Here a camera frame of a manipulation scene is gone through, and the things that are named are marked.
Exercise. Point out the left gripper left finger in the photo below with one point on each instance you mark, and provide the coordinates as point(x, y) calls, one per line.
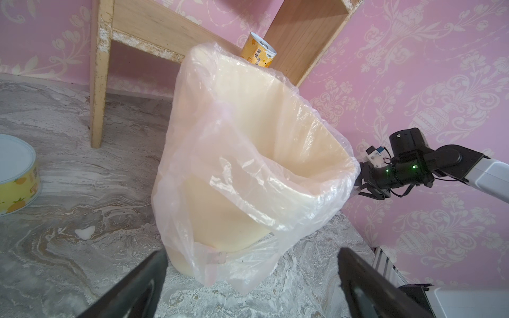
point(137, 294)

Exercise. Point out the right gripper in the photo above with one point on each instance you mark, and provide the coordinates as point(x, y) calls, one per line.
point(367, 183)

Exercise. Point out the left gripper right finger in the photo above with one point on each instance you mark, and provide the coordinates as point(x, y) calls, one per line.
point(369, 294)

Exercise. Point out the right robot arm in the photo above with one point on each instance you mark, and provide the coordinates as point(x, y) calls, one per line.
point(413, 163)

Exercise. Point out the yellow can on floor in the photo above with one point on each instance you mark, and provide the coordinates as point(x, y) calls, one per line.
point(20, 177)

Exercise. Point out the wooden two-tier shelf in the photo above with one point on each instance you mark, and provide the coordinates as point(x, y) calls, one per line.
point(301, 33)

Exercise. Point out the yellow can on shelf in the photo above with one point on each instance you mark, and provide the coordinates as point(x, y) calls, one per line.
point(257, 51)

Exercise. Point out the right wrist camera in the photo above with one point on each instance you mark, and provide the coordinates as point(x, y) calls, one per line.
point(376, 156)

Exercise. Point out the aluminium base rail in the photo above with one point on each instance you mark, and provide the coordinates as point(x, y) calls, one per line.
point(424, 294)

